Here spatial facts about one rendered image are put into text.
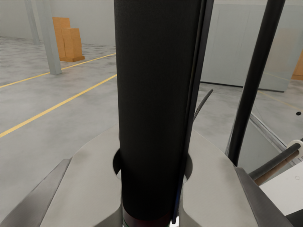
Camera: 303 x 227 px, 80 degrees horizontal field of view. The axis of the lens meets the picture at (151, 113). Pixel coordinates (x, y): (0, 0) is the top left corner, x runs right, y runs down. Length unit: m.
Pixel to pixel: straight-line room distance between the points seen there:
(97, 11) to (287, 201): 14.05
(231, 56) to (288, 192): 5.18
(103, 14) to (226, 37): 9.95
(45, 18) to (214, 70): 4.86
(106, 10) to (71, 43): 6.11
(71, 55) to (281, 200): 8.14
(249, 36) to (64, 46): 6.56
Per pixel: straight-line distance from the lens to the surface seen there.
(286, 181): 0.56
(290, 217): 0.32
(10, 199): 2.33
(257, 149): 1.40
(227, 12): 5.54
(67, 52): 8.41
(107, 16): 13.84
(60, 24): 8.42
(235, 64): 5.66
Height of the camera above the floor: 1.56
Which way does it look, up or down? 26 degrees down
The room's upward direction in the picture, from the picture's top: 3 degrees clockwise
